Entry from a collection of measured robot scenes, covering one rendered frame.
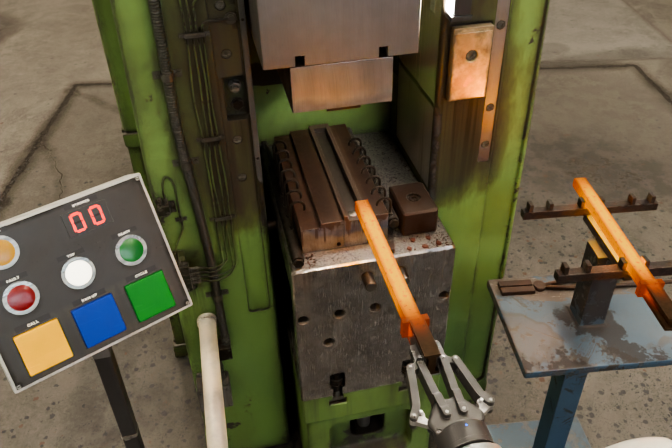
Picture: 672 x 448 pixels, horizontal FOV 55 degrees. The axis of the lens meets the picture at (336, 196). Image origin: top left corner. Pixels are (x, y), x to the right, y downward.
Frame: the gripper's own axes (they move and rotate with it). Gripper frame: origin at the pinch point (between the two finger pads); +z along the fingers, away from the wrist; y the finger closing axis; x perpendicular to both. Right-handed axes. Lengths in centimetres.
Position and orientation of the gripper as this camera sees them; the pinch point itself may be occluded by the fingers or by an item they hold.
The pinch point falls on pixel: (423, 344)
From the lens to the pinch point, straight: 107.4
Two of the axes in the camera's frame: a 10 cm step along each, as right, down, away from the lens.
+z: -2.1, -5.8, 7.9
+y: 9.8, -1.4, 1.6
